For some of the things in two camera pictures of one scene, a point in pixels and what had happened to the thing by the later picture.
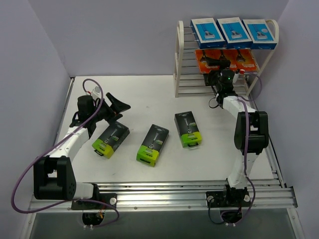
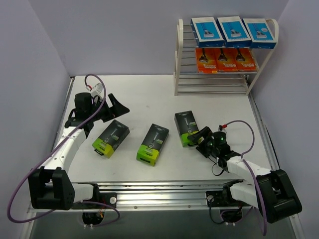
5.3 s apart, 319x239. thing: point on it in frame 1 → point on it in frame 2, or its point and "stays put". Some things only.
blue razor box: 207,34 stays put
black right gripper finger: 221,63 → 203,132
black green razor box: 109,140 stays put
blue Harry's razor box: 259,34 stays put
